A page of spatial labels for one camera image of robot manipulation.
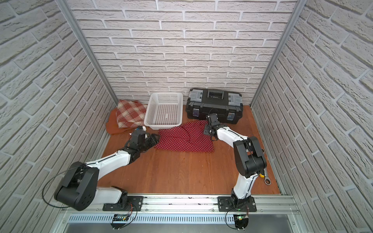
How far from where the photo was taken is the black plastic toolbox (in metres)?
0.97

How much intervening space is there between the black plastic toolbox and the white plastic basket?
95 millimetres

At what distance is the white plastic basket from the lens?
1.07 meters
